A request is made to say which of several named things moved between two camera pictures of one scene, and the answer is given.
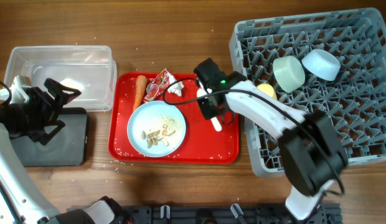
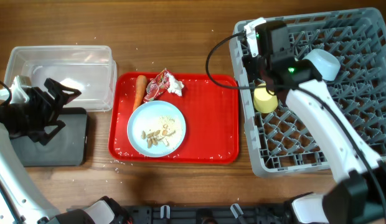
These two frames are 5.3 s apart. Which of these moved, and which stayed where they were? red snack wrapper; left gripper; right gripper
Moved: right gripper
Stayed: left gripper; red snack wrapper
